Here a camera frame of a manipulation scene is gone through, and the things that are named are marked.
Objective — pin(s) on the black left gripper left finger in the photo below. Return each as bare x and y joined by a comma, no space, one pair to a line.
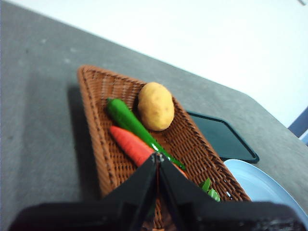
115,214

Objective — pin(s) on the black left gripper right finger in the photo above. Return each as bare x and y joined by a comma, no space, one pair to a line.
204,214

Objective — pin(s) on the light blue plate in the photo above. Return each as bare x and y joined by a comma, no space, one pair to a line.
260,183

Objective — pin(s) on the orange carrot with green leaves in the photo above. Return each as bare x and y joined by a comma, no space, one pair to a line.
133,144

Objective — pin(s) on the brown wicker basket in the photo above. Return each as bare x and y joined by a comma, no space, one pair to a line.
192,144

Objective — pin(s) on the black rectangular tray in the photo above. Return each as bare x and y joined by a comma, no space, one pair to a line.
221,137

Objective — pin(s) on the green chili pepper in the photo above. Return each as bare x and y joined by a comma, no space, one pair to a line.
125,118

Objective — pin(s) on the yellow potato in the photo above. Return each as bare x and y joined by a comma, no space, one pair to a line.
156,106

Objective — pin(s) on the blue background object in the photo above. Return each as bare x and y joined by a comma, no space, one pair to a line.
300,125

